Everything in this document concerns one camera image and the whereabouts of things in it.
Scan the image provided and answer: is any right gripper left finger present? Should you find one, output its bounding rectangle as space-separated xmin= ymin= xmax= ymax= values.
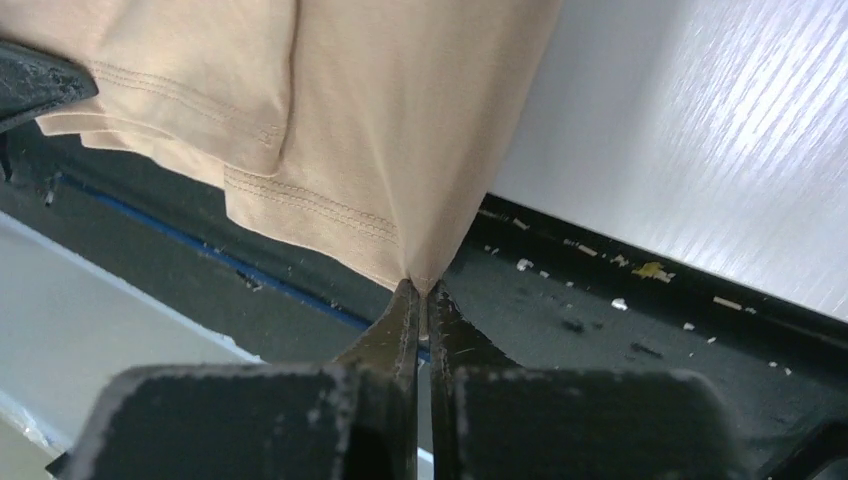
xmin=47 ymin=280 xmax=420 ymax=479

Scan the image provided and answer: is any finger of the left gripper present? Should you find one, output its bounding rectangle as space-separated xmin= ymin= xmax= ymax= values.
xmin=1 ymin=40 xmax=98 ymax=133

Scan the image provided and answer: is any beige t shirt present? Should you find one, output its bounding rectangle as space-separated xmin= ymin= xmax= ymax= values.
xmin=1 ymin=0 xmax=561 ymax=292

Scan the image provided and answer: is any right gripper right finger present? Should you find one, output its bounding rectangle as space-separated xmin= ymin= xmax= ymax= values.
xmin=427 ymin=283 xmax=749 ymax=479

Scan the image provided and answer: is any aluminium frame rail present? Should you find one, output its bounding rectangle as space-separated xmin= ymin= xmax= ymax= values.
xmin=1 ymin=214 xmax=261 ymax=459

